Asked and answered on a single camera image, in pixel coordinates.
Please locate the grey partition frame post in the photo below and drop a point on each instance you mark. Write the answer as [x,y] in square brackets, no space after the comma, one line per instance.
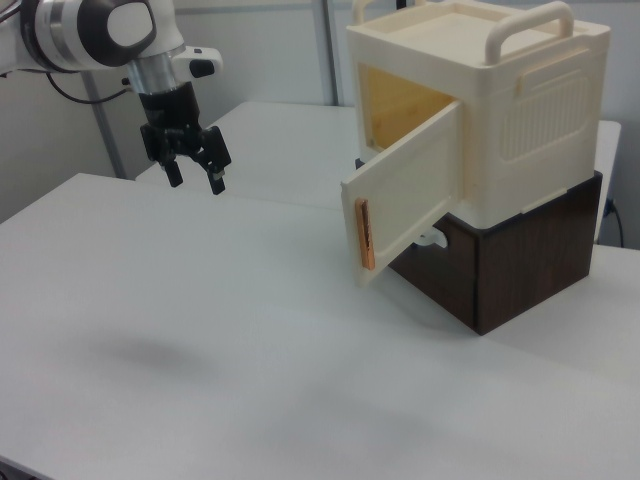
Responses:
[332,50]

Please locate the cream cabinet door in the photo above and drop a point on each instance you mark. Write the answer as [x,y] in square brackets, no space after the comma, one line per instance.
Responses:
[415,195]

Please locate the cream wooden cabinet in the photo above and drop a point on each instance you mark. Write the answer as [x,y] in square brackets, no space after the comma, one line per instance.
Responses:
[530,125]

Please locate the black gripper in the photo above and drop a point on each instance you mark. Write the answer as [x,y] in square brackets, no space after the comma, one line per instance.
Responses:
[167,120]

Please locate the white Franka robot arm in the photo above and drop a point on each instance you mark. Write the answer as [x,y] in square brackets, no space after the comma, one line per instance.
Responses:
[60,30]

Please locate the dark brown drawer box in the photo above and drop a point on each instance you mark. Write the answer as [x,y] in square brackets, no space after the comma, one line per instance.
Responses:
[530,260]

